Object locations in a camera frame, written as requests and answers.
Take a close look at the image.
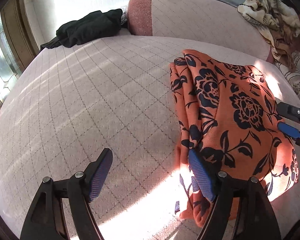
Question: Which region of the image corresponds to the pink quilted bedspread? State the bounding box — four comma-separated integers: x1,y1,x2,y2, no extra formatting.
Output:
0,35,300,239

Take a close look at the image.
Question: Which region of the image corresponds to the orange black floral garment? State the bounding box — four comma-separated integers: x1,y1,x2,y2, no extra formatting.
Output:
170,49,299,227

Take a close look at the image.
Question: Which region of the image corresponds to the pink bolster pillow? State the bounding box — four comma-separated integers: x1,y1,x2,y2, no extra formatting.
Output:
127,0,274,63

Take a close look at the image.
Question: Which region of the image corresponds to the beige brown patterned cloth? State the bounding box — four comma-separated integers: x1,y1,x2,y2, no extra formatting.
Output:
237,0,300,71

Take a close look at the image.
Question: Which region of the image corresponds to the stained glass window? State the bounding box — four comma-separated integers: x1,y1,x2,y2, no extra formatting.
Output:
0,16,22,109

